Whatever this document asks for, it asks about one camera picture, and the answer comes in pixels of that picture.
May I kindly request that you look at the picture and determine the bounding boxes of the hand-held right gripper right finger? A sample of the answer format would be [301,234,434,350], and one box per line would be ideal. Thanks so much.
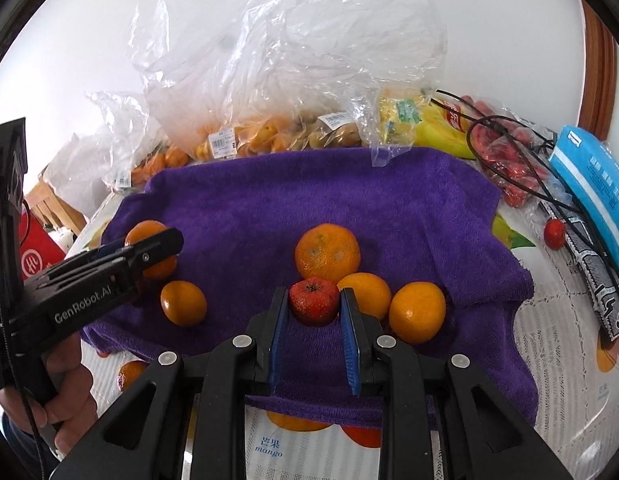
[338,287,575,480]

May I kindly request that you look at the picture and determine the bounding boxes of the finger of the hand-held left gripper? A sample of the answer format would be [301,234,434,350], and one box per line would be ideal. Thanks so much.
[112,227,185,281]
[64,240,138,273]

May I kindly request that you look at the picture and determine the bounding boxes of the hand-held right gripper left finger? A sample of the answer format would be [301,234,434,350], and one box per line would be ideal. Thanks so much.
[50,287,290,480]

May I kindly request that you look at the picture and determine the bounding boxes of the red round fruit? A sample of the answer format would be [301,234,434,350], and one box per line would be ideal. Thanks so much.
[288,276,341,327]

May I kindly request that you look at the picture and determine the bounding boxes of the large mandarin orange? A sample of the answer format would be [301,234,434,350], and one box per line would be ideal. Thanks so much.
[295,223,362,285]

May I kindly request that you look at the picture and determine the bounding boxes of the clear bag of brown fruits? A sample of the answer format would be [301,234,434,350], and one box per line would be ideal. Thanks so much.
[309,110,365,151]

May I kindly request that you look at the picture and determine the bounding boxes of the person's left hand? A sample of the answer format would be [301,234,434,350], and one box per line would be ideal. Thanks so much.
[0,332,99,436]

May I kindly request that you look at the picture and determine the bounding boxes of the red box with logo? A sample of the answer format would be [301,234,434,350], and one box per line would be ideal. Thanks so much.
[18,212,68,281]

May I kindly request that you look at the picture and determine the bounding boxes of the wooden chair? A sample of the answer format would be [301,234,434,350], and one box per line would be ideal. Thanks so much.
[24,175,88,236]

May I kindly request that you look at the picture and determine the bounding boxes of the white plastic bag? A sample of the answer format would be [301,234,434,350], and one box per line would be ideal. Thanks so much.
[42,132,120,211]

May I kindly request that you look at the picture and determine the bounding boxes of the purple towel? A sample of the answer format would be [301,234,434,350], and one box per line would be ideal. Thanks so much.
[82,146,540,431]

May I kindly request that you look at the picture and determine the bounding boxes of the clear bag of mandarins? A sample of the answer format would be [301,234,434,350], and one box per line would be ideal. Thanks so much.
[84,90,195,193]

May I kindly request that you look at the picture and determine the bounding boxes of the clear bag of kumquats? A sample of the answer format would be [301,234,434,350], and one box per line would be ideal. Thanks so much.
[192,115,313,162]

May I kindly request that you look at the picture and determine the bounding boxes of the large empty clear plastic bag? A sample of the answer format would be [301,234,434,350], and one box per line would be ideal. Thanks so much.
[127,0,447,161]

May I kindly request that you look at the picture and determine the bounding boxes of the small red fruit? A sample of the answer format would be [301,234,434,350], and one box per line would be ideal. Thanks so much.
[543,217,567,251]

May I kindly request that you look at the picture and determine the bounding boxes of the yellow banana bunch in bag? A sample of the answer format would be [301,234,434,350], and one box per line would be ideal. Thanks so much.
[372,90,483,161]

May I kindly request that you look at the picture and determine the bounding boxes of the clear bag of cherry tomatoes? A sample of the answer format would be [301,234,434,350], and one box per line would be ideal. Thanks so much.
[462,95,565,211]

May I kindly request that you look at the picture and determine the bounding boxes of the black-and-white patterned pouch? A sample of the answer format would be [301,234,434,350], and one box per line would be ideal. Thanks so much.
[537,200,619,341]

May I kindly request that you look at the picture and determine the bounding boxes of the blue tissue pack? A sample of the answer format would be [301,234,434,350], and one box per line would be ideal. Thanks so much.
[547,125,619,273]

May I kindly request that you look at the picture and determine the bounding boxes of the brown wooden door frame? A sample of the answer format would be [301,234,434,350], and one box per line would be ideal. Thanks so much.
[577,0,617,141]

